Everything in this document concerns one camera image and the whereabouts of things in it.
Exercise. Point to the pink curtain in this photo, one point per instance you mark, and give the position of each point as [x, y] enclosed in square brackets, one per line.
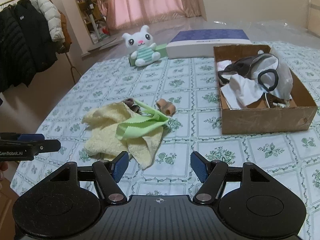
[126, 14]

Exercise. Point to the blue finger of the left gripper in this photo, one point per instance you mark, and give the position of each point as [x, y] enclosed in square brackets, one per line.
[39, 146]
[22, 137]

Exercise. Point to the white puffer jacket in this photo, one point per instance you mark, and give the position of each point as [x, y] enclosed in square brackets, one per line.
[52, 16]

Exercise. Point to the brown jacket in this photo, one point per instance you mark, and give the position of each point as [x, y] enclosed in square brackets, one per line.
[65, 35]

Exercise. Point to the floral green white tablecloth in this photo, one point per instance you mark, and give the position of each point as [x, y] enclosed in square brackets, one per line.
[190, 84]

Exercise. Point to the blue and white flat box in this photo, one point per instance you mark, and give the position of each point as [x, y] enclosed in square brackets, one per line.
[200, 43]

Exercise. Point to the green rectangular box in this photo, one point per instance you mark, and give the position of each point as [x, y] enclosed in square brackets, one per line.
[146, 54]

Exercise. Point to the dark grey white garment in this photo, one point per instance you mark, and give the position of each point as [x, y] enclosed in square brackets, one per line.
[243, 67]

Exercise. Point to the brown cardboard tray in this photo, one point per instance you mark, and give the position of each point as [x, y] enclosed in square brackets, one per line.
[257, 118]

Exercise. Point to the clear plastic bag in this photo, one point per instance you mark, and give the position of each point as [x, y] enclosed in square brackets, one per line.
[274, 76]

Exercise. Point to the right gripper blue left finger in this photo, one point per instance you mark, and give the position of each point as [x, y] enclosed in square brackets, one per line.
[108, 174]

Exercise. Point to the yellow fluffy towel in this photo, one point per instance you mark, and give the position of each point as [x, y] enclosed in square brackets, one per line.
[116, 128]

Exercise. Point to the white bunny plush toy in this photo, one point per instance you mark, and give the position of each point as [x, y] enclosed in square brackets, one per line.
[138, 41]

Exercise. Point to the white cloth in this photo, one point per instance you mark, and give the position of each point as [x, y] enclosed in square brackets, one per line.
[240, 92]

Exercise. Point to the person's left hand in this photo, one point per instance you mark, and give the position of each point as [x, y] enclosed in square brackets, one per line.
[3, 168]

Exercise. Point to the wooden bookshelf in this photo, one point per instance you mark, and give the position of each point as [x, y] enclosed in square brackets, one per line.
[93, 19]

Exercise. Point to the black puffer jacket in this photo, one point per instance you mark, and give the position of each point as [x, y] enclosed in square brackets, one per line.
[26, 45]

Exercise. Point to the tan toe separator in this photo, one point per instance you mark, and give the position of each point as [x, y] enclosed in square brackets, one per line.
[166, 107]

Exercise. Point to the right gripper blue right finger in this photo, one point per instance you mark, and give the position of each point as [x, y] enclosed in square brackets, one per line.
[211, 174]

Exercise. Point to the brown hair scrunchie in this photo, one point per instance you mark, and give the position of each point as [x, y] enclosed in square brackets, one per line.
[274, 102]

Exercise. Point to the green microfiber cloth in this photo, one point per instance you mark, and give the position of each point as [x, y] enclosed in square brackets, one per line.
[140, 125]

